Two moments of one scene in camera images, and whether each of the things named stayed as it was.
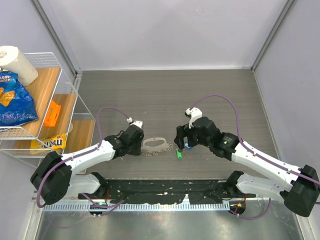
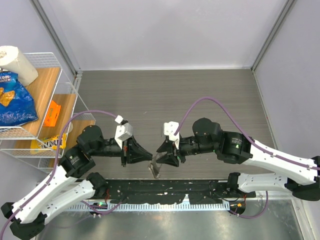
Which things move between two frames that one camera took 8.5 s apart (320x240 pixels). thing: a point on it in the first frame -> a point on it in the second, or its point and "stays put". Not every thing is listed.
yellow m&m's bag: [54, 142] stays put
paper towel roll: [11, 60] stays put
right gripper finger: [180, 142] -> [170, 159]
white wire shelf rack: [59, 128] stays put
